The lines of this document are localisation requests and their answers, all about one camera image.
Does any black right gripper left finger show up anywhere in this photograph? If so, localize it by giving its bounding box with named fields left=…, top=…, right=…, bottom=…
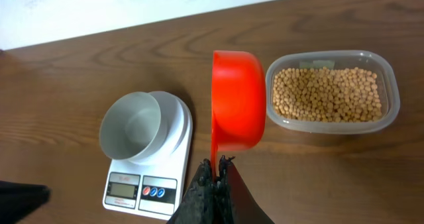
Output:
left=167, top=159, right=214, bottom=224

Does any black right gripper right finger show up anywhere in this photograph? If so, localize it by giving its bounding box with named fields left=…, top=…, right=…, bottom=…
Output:
left=215, top=156, right=274, bottom=224

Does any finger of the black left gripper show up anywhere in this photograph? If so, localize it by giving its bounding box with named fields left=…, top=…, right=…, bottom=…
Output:
left=1, top=181, right=50, bottom=224

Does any red plastic measuring scoop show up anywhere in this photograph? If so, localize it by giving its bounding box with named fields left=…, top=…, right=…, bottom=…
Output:
left=210, top=50, right=266, bottom=175

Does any white digital kitchen scale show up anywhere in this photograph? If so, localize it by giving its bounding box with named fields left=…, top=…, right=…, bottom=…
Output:
left=102, top=91, right=193, bottom=221

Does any white round bowl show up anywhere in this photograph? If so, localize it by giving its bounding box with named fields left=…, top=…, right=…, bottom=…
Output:
left=99, top=92, right=168, bottom=162

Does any clear plastic container of beans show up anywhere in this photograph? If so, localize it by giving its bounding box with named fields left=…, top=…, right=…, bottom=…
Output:
left=266, top=50, right=400, bottom=135

